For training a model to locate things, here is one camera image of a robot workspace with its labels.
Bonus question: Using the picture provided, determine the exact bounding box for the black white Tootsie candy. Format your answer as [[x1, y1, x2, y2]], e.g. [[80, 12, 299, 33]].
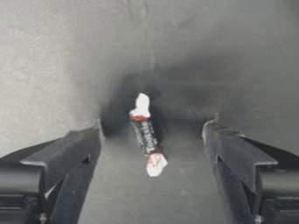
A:
[[128, 92, 170, 178]]

